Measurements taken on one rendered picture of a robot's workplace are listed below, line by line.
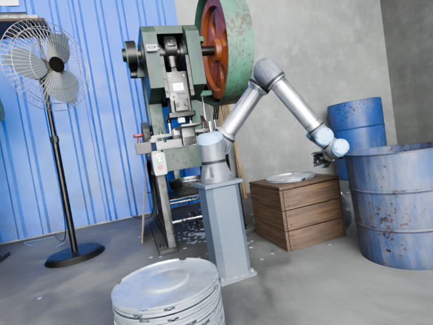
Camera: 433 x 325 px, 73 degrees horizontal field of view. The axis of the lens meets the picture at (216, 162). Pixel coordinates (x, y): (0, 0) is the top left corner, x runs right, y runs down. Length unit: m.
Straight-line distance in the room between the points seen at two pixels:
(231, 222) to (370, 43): 3.95
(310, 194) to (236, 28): 1.11
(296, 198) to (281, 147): 2.19
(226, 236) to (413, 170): 0.79
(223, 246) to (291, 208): 0.46
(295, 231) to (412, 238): 0.54
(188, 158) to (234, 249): 0.78
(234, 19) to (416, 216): 1.46
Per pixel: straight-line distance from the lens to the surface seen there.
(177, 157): 1.91
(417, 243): 1.44
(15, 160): 3.40
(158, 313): 0.77
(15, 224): 3.46
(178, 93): 2.12
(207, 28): 2.60
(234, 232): 1.36
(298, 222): 1.66
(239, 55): 2.00
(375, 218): 1.43
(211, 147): 1.31
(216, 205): 1.30
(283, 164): 3.78
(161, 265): 1.01
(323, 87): 4.22
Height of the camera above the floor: 0.61
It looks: 3 degrees down
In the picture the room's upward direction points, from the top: 9 degrees counter-clockwise
